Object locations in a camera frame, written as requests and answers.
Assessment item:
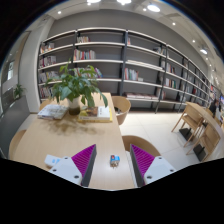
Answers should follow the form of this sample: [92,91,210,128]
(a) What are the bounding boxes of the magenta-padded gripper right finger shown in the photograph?
[129,143,177,188]

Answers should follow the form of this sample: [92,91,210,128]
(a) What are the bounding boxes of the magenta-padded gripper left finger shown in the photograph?
[49,143,98,188]

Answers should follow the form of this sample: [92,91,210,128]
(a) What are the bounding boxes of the small blue white charger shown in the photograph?
[109,154,121,168]

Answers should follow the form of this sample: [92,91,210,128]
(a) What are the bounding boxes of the slatted wooden chair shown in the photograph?
[185,123,222,163]
[171,104,205,148]

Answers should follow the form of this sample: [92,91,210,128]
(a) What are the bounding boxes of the yellow cover book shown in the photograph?
[77,105,114,124]

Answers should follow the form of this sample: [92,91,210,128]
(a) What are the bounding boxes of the wooden side table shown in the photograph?
[185,101,224,134]

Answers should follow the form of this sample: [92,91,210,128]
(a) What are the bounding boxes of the person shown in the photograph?
[209,99,221,116]

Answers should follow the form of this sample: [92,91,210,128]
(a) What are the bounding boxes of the green potted plant white pot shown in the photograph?
[46,59,109,116]

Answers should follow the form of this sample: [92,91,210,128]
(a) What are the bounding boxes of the small background potted plant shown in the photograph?
[12,83,26,101]

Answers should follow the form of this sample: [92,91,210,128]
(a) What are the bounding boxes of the grey shelf unit with books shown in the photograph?
[37,27,218,109]

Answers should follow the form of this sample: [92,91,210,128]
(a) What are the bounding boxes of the ceiling lights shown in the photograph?
[56,0,209,56]

